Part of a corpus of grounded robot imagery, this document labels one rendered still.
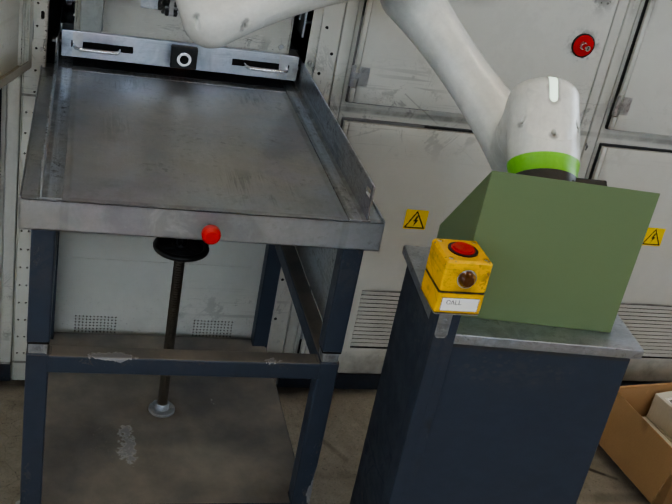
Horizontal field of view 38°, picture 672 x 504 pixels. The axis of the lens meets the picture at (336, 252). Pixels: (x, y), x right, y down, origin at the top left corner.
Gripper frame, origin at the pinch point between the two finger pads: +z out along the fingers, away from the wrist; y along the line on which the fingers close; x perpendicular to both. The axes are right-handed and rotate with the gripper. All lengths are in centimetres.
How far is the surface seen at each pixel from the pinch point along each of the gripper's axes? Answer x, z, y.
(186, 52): 5.9, 9.3, 8.0
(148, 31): -2.7, 10.9, 3.8
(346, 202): 31, -41, 44
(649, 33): 117, -3, -7
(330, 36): 38.2, 4.6, 1.7
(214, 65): 12.9, 12.7, 9.5
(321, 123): 33.1, -11.2, 25.0
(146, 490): 1, -8, 103
